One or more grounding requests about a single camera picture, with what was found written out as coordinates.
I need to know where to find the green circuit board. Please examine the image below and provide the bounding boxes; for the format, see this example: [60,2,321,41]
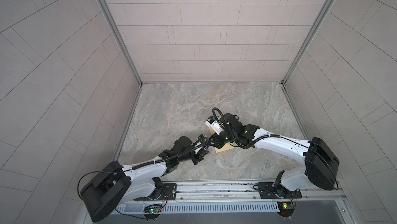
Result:
[143,204,162,215]
[277,202,295,218]

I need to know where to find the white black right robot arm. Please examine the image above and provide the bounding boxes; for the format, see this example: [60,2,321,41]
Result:
[206,108,340,199]

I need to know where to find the right green circuit board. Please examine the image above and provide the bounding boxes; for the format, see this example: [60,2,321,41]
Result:
[277,202,295,218]

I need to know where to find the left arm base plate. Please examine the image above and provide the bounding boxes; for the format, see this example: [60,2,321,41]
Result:
[134,183,177,201]

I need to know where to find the aluminium corner post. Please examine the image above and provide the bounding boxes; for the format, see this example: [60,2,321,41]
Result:
[281,0,336,85]
[97,0,143,87]

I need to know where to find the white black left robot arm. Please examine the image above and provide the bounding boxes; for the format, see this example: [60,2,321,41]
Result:
[78,135,210,223]

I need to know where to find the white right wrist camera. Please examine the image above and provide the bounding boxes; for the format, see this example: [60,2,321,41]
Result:
[205,115,224,135]

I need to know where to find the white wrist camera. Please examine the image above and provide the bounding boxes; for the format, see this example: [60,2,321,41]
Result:
[197,134,209,144]
[205,115,224,135]

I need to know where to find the left aluminium corner post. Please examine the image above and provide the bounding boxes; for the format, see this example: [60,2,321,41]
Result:
[97,0,143,87]

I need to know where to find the right aluminium corner post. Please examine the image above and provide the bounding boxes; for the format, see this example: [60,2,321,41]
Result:
[281,0,336,85]

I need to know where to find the tan kraft envelope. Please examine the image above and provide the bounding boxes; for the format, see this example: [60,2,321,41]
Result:
[209,127,234,153]

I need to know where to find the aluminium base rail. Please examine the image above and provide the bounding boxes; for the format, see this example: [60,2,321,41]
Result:
[117,178,346,204]

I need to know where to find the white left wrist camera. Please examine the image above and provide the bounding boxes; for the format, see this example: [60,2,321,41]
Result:
[197,134,209,144]

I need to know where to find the left green circuit board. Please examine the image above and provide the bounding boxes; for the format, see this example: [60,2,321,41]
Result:
[143,204,162,215]

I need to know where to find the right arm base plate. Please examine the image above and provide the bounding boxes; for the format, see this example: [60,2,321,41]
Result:
[253,182,302,200]

